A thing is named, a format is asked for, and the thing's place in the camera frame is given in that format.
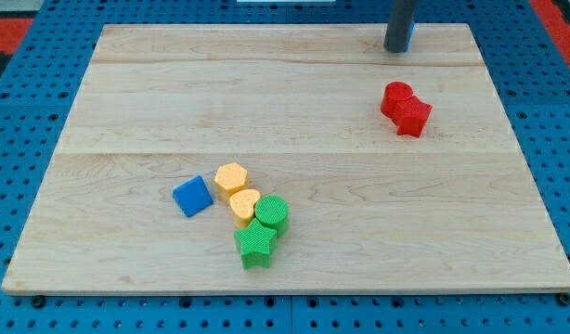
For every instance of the yellow heart block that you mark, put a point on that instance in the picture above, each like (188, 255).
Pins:
(242, 205)

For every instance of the light wooden board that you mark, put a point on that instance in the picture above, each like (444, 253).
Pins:
(299, 107)

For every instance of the red star block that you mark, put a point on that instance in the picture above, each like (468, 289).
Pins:
(411, 115)

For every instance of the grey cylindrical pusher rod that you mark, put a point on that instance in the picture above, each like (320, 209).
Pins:
(400, 26)

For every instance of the red cylinder block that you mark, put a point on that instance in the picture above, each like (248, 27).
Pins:
(393, 93)

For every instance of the green cylinder block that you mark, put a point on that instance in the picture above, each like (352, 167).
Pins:
(272, 211)

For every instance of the blue square block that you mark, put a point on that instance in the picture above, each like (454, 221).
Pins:
(193, 196)

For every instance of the green star block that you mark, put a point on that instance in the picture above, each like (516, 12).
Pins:
(256, 244)

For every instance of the yellow hexagon block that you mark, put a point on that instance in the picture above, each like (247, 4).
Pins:
(230, 179)

